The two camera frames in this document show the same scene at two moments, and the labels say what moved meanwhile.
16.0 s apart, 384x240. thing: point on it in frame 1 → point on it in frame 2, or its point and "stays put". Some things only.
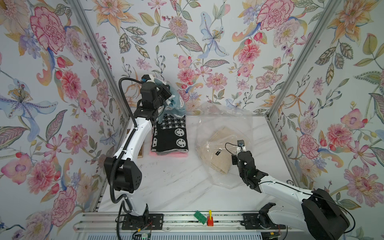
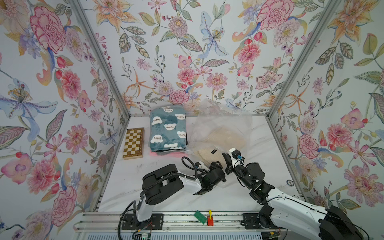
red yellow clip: x=210 y=219 stays put
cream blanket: x=218 y=148 stays put
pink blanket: x=179 y=154 stays put
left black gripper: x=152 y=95 → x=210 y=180
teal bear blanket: x=173 y=105 → x=167 y=128
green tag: x=200 y=217 stays put
